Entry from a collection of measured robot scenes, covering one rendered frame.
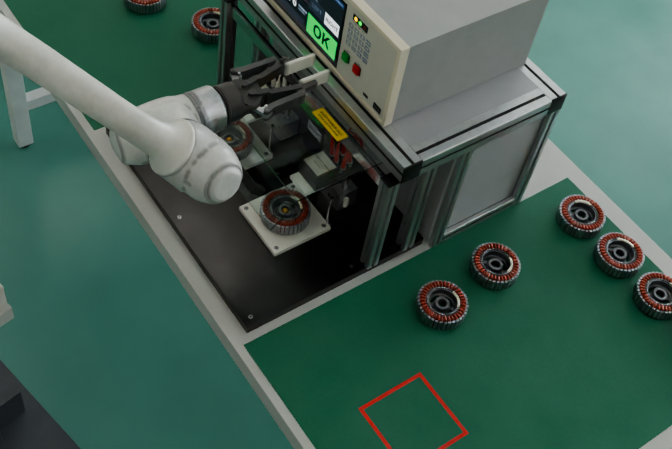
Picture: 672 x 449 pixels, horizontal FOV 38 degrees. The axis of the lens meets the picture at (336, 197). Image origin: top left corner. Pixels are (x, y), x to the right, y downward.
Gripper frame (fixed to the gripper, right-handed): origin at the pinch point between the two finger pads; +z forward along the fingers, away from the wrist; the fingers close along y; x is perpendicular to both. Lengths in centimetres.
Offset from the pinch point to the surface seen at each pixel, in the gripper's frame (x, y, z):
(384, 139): -6.8, 17.3, 7.5
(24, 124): -107, -110, -24
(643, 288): -40, 60, 56
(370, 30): 11.1, 5.1, 9.5
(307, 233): -40.1, 10.1, -1.7
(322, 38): -1.7, -8.3, 9.3
